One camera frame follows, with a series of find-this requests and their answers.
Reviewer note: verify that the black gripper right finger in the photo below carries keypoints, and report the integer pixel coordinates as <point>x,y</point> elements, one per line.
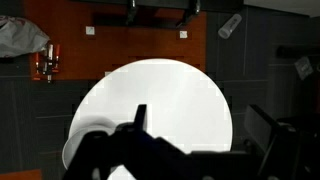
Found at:
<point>283,150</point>

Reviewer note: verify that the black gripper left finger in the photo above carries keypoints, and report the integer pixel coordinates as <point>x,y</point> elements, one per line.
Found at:
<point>133,153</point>

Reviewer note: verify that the grey printed label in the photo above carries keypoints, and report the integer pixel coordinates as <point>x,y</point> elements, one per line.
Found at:
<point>303,67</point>

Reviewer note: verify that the orange black bar clamp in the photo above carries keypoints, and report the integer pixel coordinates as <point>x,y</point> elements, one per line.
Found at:
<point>50,61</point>

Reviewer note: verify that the small white paper square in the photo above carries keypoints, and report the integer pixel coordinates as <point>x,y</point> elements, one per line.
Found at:
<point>183,34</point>
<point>90,30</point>

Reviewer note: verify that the clear plastic cylinder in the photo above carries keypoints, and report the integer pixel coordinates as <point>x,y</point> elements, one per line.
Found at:
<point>230,26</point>

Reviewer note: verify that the white plastic bag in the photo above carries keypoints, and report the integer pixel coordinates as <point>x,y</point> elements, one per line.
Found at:
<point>20,36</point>

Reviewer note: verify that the black camera stand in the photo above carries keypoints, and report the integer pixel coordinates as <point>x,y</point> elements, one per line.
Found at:
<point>131,11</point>

